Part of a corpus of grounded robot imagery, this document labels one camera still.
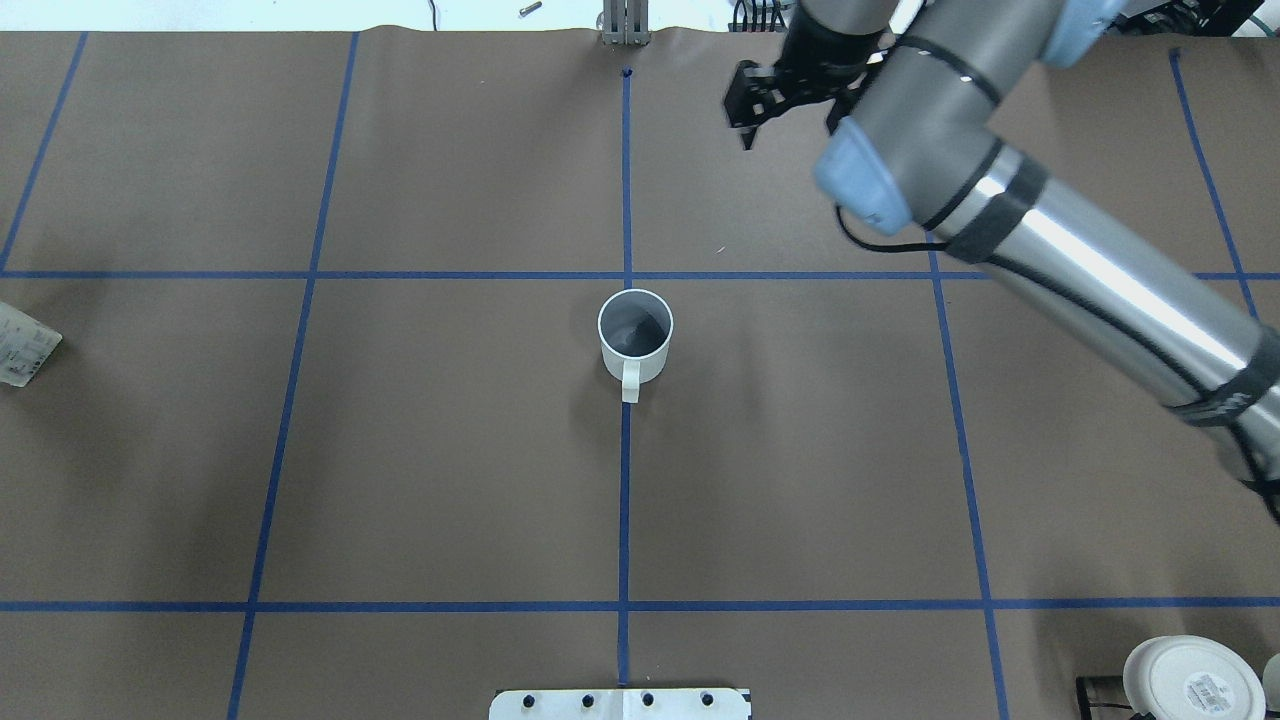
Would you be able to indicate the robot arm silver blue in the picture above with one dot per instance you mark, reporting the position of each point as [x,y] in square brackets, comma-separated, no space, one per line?
[916,149]

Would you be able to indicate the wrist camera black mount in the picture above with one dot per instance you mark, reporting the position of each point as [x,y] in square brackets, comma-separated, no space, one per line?
[757,94]

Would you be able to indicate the white mug grey inside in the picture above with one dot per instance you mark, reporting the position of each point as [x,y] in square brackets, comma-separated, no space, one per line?
[635,329]

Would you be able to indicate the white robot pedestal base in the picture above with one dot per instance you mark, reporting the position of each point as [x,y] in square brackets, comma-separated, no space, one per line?
[623,703]

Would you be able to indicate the black wire mug rack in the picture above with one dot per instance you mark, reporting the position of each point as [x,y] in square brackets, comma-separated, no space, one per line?
[1103,697]

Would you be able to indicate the aluminium frame post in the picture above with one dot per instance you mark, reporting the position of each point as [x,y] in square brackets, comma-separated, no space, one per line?
[625,23]

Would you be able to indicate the blue white milk carton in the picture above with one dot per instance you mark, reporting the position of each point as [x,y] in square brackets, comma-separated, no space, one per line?
[26,345]

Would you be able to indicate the white mug on rack right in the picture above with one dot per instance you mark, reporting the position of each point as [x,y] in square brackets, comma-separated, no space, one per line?
[1191,677]

